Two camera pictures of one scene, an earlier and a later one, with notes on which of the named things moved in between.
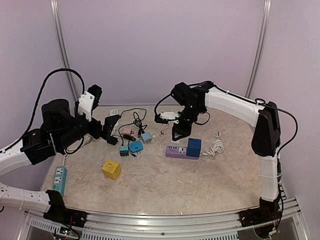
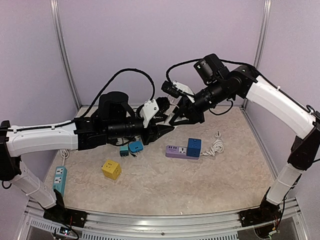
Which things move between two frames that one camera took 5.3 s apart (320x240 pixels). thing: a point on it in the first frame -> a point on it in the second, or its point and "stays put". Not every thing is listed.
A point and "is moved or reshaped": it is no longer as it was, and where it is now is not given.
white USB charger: (180, 131) is moved or reshaped
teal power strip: (59, 182) stays put
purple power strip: (178, 152) stays put
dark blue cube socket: (194, 147) stays put
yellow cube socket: (111, 169) stays put
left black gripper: (96, 132) -> (155, 132)
